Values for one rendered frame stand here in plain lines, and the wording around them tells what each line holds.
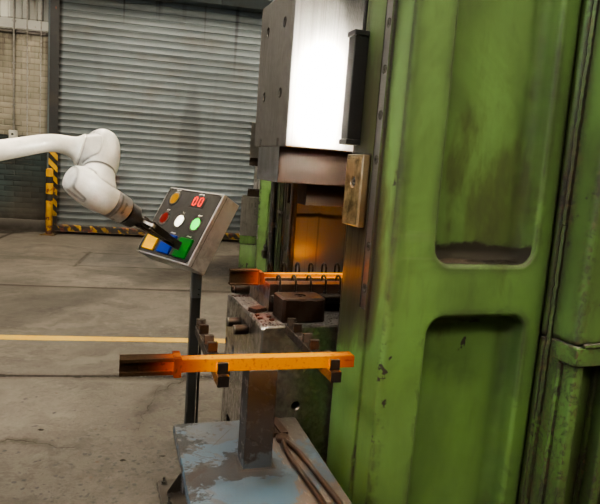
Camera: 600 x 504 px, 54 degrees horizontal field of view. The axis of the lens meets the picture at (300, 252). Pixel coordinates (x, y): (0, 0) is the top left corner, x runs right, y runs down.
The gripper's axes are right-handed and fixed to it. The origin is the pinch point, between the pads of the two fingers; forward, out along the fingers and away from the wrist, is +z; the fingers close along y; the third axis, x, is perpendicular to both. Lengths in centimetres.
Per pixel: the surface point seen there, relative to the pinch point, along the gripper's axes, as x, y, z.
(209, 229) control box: 9.3, 7.0, 6.5
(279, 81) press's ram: 43, 50, -26
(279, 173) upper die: 22, 54, -15
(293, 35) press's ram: 50, 58, -35
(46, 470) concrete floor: -98, -58, 37
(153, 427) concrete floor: -70, -67, 85
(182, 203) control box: 16.5, -13.8, 5.4
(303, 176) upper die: 24, 57, -10
